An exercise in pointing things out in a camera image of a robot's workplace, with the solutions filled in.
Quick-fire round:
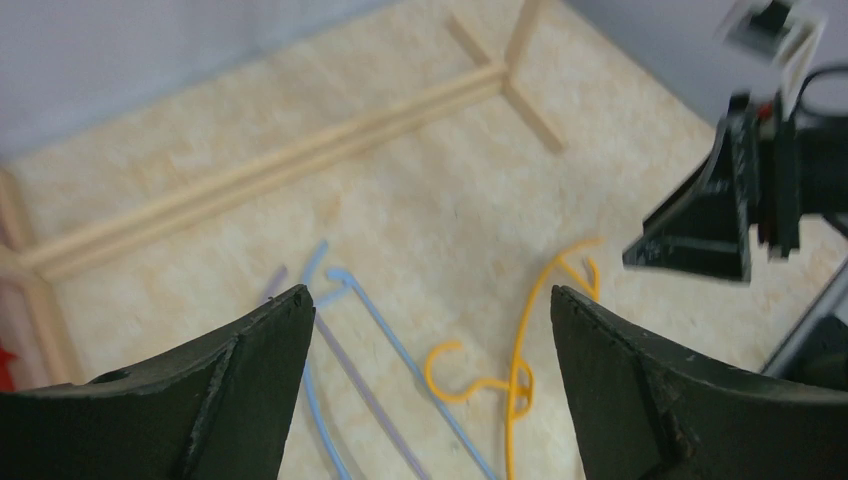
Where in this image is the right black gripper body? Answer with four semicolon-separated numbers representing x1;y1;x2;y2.
750;98;847;259

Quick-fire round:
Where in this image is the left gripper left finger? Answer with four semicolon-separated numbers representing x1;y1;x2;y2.
1;285;315;479

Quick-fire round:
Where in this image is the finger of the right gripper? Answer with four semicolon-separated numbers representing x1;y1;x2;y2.
622;112;761;283

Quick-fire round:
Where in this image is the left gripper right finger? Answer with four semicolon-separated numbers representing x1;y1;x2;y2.
550;286;847;479

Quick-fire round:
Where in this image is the blue hanger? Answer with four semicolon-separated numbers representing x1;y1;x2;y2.
315;267;496;479

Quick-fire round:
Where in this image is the purple hanger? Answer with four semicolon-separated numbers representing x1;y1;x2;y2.
258;264;432;480

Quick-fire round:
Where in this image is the red plastic tray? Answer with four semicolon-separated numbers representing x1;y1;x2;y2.
0;346;18;392

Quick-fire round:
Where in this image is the wooden hanger rack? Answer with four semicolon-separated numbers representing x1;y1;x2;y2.
1;1;565;386

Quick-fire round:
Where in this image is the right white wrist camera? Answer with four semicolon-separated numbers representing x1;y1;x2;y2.
716;0;827;118

